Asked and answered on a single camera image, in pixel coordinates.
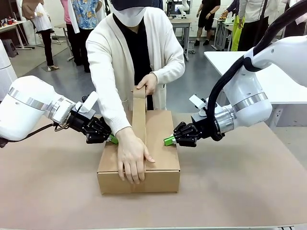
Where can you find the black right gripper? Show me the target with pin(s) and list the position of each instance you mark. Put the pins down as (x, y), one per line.
(202, 127)

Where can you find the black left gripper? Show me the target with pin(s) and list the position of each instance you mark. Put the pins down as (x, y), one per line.
(79, 123)

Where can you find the brown cardboard box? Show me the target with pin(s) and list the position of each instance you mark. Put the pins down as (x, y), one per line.
(163, 167)

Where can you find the brown packing tape roll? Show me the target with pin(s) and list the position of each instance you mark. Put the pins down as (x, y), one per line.
(139, 115)

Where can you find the person's left forearm white sleeve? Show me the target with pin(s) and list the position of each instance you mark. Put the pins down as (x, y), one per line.
(170, 73)

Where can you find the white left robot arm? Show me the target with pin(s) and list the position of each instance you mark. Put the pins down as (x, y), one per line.
(24, 107)

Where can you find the person's right forearm white sleeve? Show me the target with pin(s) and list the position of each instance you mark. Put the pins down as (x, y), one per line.
(110, 107)

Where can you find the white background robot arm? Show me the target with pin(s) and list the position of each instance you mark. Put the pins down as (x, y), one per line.
(185, 7)

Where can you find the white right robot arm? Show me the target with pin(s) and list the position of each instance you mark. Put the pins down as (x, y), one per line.
(247, 88)

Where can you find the person's right hand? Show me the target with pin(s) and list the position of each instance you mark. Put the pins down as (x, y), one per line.
(132, 155)

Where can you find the person's left hand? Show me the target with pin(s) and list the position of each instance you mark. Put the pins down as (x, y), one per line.
(149, 82)

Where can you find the white side table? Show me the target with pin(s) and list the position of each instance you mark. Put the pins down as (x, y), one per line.
(223, 60)

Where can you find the person torso white cardigan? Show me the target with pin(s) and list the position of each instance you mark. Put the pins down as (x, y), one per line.
(108, 48)

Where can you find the white metal-leg desk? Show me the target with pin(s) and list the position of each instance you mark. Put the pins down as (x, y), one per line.
(221, 31)

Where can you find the wooden top desk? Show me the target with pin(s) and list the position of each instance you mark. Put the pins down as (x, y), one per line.
(180, 22)

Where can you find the bystander in yellow-green trousers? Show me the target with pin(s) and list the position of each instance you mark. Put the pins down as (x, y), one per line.
(237, 33)

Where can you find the bystander in blue floral shirt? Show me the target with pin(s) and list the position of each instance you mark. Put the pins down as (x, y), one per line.
(84, 14)

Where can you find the white face mask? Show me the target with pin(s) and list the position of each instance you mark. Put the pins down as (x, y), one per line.
(129, 16)

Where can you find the bystander with brown hijab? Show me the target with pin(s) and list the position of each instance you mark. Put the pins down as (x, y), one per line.
(44, 24)

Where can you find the bystander in black shorts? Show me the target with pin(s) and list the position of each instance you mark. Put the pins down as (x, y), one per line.
(207, 14)

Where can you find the bystander in pink top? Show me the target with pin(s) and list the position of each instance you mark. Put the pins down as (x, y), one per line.
(67, 14)

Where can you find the grey plastic stool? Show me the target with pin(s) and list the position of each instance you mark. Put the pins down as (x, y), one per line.
(9, 46)

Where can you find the computer monitor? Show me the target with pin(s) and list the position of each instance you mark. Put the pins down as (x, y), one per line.
(178, 8)

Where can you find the dark cap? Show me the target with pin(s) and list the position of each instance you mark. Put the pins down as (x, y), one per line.
(129, 3)

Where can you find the light wooden work table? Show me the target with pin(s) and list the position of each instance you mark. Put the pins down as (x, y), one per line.
(9, 26)

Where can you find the red cup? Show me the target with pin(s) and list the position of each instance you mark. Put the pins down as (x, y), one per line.
(10, 22)

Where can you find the bystander white shirt black trousers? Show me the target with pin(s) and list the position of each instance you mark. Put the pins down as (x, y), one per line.
(254, 9)

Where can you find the bystander with pink scarf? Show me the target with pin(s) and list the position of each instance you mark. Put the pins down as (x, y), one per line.
(295, 30)

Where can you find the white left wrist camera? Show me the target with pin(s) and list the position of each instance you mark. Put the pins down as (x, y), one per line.
(90, 103)

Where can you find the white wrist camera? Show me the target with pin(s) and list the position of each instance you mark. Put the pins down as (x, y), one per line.
(90, 103)
(197, 101)

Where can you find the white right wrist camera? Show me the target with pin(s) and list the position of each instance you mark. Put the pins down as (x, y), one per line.
(197, 101)

